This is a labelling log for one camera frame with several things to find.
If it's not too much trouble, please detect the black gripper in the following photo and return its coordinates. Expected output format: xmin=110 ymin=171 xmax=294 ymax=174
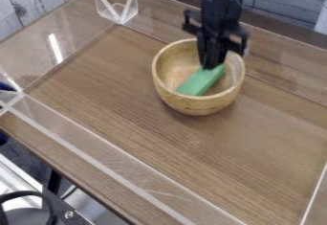
xmin=183 ymin=0 xmax=250 ymax=70

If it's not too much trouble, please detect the light wooden bowl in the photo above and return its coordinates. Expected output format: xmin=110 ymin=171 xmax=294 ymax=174
xmin=152 ymin=38 xmax=246 ymax=116

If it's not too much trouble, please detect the green rectangular block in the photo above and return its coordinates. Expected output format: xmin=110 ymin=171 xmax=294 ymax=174
xmin=176 ymin=65 xmax=224 ymax=96

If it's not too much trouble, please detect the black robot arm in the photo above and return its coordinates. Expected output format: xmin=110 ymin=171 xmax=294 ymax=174
xmin=183 ymin=0 xmax=250 ymax=70

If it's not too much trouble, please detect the black metal table leg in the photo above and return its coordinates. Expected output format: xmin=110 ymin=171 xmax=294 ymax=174
xmin=47 ymin=170 xmax=63 ymax=194

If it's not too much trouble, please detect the clear acrylic corner bracket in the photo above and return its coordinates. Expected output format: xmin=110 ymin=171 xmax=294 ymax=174
xmin=95 ymin=0 xmax=138 ymax=25

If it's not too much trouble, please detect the clear acrylic front wall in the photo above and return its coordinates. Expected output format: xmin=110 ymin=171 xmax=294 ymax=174
xmin=0 ymin=78 xmax=246 ymax=225

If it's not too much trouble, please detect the black cable loop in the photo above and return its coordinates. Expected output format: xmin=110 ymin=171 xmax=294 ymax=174
xmin=0 ymin=190 xmax=59 ymax=225

